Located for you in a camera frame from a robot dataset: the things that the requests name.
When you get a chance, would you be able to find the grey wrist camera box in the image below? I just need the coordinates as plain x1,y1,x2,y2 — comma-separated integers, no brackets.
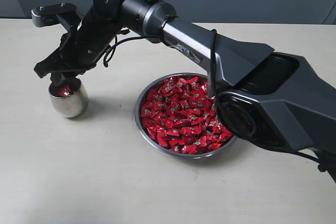
31,3,81,30

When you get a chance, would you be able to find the round steel plate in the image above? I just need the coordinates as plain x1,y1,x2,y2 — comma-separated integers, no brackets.
134,72,237,159

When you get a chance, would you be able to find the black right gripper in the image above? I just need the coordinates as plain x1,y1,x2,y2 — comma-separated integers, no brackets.
34,8,123,88

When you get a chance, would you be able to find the pile of red wrapped candies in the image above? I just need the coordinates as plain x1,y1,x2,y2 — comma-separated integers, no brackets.
139,76,234,155

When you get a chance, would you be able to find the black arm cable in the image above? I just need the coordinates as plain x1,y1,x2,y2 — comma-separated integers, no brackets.
102,0,336,175

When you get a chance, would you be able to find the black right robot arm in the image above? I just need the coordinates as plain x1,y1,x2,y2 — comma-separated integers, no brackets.
32,0,335,177

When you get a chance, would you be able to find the shiny steel cup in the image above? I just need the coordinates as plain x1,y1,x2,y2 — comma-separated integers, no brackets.
48,78,89,118

